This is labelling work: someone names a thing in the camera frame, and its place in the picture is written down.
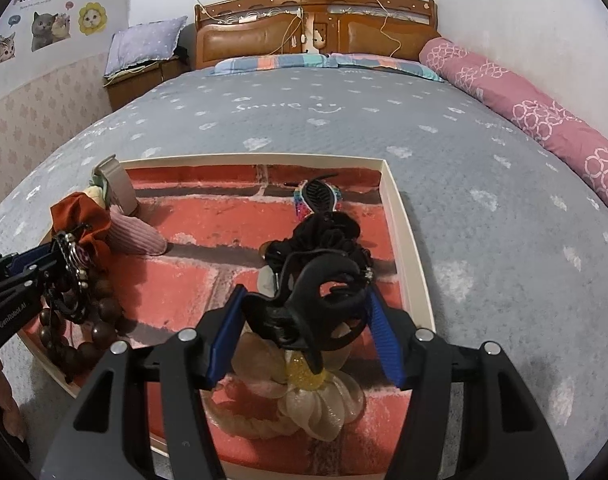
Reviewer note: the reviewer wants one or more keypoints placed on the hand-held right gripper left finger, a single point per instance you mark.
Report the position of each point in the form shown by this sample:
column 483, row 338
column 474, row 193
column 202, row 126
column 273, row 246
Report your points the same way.
column 222, row 345

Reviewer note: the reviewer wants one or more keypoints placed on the brown wooden headboard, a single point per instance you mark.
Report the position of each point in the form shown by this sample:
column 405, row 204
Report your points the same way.
column 233, row 42

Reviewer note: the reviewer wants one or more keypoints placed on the person's left hand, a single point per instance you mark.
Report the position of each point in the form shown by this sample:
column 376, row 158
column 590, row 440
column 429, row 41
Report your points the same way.
column 8, row 400

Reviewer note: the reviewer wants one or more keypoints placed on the beige hair clip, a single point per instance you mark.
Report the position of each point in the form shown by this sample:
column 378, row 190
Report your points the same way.
column 121, row 185

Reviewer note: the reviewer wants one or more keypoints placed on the brown wooden nightstand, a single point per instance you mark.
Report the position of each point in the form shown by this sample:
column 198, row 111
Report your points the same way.
column 133, row 85

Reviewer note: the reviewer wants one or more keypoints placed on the black claw hair clip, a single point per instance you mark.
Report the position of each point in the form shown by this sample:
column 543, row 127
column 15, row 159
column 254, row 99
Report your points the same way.
column 304, row 305

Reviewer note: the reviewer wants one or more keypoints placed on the rust orange scrunchie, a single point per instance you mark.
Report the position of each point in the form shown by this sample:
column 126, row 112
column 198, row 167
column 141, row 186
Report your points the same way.
column 83, row 225

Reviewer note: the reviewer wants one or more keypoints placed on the white tray with brick-print lining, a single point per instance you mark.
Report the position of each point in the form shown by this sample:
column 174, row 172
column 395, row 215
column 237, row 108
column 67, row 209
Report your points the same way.
column 193, row 240

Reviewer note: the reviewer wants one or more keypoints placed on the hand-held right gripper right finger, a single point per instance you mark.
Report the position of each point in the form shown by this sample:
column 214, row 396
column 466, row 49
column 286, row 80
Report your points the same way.
column 386, row 345

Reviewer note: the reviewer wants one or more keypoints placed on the sunflower cat wall sticker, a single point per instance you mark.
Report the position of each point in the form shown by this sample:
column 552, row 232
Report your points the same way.
column 91, row 19

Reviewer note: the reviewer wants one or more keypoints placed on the black scrunchie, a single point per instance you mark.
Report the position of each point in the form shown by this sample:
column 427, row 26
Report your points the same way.
column 309, row 242

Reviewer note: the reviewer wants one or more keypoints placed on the cream green flower hair accessory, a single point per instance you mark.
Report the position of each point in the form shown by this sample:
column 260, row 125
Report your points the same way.
column 96, row 195

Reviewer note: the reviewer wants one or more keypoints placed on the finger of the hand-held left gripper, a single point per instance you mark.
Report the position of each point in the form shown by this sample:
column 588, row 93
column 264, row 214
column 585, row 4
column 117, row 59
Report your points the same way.
column 28, row 259
column 28, row 282

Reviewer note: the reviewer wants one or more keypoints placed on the purple dotted pillow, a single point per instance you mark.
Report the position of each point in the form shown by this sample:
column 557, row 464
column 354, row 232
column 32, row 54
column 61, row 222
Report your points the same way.
column 143, row 45

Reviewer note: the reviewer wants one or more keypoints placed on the tabby cat wall sticker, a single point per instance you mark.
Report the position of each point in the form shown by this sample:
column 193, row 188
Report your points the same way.
column 3, row 49

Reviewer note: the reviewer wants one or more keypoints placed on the cartoon figure headboard sticker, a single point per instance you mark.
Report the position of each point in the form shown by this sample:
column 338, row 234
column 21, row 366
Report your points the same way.
column 316, row 37

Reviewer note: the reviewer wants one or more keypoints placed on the black rainbow rhinestone hair clip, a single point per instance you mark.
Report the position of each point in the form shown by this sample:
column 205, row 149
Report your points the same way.
column 319, row 197

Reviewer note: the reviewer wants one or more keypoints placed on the grey patterned bed blanket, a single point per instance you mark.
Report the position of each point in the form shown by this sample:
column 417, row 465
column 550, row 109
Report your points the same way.
column 459, row 240

